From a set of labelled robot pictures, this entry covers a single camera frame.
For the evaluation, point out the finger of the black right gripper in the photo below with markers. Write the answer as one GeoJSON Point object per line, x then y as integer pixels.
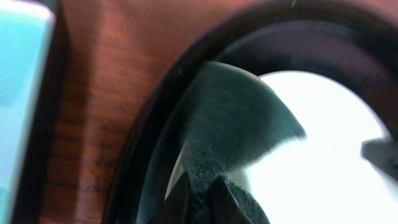
{"type": "Point", "coordinates": [381, 153]}

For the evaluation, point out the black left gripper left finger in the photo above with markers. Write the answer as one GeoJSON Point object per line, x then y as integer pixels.
{"type": "Point", "coordinates": [177, 208]}

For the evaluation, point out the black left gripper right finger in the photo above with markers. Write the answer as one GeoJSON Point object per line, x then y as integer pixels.
{"type": "Point", "coordinates": [223, 207]}

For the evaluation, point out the mint plate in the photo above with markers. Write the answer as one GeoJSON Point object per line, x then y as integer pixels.
{"type": "Point", "coordinates": [321, 178]}

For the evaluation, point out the green yellow sponge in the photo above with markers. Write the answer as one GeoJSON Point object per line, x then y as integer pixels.
{"type": "Point", "coordinates": [231, 119]}

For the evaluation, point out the black round tray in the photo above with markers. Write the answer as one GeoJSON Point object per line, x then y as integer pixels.
{"type": "Point", "coordinates": [350, 43]}

